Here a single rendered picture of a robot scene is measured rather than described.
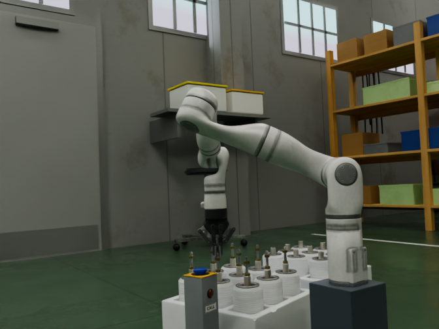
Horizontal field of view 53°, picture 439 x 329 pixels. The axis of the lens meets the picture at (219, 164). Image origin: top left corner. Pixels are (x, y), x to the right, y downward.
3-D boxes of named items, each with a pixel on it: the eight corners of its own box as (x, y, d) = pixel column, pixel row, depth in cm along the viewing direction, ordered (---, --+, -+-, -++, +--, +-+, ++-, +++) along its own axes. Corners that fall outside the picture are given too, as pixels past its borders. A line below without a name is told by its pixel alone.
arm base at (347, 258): (372, 282, 115) (368, 217, 116) (349, 288, 110) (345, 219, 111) (343, 277, 123) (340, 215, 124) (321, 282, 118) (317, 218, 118)
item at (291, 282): (294, 317, 162) (291, 267, 163) (306, 325, 153) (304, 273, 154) (270, 321, 159) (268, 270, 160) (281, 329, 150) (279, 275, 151)
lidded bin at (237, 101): (244, 119, 483) (243, 98, 484) (265, 115, 455) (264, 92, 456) (212, 117, 459) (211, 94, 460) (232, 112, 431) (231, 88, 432)
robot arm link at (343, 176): (363, 155, 113) (367, 222, 112) (351, 157, 123) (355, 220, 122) (327, 156, 113) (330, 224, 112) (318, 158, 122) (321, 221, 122)
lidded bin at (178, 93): (207, 117, 457) (206, 93, 458) (228, 111, 426) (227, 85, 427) (168, 115, 431) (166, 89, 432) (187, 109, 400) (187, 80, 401)
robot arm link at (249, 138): (174, 113, 113) (264, 153, 113) (188, 83, 116) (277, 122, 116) (172, 127, 122) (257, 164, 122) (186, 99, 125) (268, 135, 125)
